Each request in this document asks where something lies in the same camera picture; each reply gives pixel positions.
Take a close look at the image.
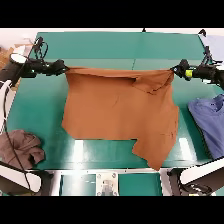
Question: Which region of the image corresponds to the blue shirt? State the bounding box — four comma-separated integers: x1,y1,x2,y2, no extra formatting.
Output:
187,93,224,160

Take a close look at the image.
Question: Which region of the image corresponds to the grey-brown garment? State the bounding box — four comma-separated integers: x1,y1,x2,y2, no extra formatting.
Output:
0,129,46,171

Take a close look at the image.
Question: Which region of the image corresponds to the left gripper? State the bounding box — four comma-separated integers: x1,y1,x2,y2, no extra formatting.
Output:
46,59,70,77

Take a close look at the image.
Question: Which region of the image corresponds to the brown T-shirt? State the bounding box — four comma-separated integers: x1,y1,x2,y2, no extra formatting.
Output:
61,66,180,172

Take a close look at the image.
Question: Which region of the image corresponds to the black cable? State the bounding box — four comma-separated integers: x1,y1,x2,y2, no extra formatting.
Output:
1,63,34,194

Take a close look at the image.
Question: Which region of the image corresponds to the silver frame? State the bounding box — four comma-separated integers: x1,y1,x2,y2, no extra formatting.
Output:
25,167,214,197

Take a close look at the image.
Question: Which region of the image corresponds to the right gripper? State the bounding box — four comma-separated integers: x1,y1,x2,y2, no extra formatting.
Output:
171,59,192,81

